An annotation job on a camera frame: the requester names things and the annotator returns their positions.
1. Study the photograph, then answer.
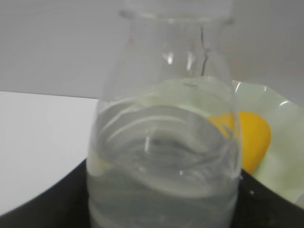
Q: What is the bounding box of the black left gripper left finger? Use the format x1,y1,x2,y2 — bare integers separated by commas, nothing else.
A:
0,160,90,228

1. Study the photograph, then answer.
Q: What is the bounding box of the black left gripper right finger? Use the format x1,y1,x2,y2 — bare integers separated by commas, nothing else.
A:
230,170,304,228

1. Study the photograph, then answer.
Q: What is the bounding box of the yellow mango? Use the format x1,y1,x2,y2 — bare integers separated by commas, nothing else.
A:
207,111,271,174

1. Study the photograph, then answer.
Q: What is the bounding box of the clear water bottle green label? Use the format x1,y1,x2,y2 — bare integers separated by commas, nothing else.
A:
86,0,241,228

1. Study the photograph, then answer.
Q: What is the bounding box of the pale green wavy glass bowl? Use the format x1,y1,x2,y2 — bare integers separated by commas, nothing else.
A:
152,76,304,209

